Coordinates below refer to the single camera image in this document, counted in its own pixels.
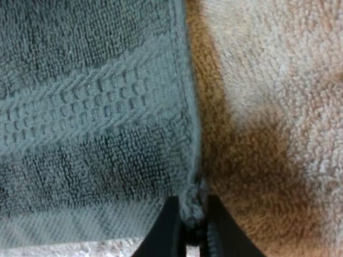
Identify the grey-green towel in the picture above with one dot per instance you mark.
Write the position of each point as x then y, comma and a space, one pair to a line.
88, 120

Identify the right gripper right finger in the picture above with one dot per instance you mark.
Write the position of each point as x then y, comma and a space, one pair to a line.
227, 235

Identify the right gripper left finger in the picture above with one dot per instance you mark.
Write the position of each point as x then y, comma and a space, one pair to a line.
163, 230

